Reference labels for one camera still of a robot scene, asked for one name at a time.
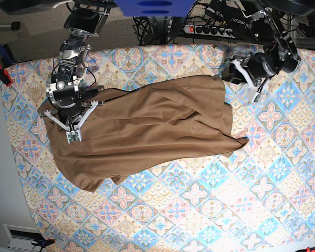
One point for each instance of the red clamp bottom edge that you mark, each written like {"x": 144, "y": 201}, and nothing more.
{"x": 309, "y": 249}

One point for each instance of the red black clamp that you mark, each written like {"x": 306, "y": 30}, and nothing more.
{"x": 4, "y": 76}

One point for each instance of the white floor vent box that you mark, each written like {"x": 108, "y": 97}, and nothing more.
{"x": 21, "y": 238}

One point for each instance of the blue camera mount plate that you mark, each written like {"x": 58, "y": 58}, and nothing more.
{"x": 173, "y": 8}

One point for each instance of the black floor block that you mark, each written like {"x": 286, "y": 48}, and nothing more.
{"x": 15, "y": 26}

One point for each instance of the black power strip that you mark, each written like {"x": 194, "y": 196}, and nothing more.
{"x": 209, "y": 31}

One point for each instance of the patterned tablecloth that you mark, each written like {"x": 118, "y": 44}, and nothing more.
{"x": 261, "y": 196}

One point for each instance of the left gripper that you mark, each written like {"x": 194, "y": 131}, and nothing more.
{"x": 252, "y": 70}

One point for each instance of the orange black spring clamp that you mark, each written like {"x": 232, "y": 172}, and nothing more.
{"x": 42, "y": 243}

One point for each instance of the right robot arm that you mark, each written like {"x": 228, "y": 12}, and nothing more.
{"x": 72, "y": 100}

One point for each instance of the brown t-shirt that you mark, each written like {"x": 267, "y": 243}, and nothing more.
{"x": 136, "y": 130}

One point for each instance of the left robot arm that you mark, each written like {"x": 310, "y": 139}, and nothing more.
{"x": 258, "y": 20}

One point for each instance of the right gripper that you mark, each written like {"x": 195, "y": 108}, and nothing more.
{"x": 72, "y": 119}

